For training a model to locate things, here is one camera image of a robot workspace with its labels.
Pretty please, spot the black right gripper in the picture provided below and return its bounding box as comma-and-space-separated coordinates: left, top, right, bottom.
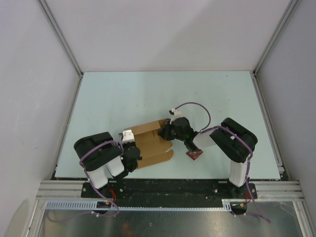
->
158, 120, 186, 142

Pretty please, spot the brown cardboard paper box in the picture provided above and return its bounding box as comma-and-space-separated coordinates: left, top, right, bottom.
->
125, 119, 174, 169

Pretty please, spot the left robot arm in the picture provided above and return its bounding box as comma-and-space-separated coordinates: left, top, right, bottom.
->
74, 129, 142, 198

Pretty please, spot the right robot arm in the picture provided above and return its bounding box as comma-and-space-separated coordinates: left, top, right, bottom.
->
158, 117, 258, 198

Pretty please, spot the small red packet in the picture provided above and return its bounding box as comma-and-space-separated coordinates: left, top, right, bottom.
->
186, 150, 203, 160

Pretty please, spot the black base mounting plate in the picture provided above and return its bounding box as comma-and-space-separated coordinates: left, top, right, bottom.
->
81, 179, 257, 199

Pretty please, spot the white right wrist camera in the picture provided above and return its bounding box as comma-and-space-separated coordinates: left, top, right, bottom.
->
169, 108, 183, 124

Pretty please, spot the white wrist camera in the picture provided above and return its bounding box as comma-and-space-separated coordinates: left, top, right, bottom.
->
169, 108, 183, 124
121, 130, 135, 144

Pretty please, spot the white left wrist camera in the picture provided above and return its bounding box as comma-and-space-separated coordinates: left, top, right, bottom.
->
121, 130, 135, 144

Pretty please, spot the grey slotted cable duct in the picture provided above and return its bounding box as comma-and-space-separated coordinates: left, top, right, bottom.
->
44, 198, 233, 212

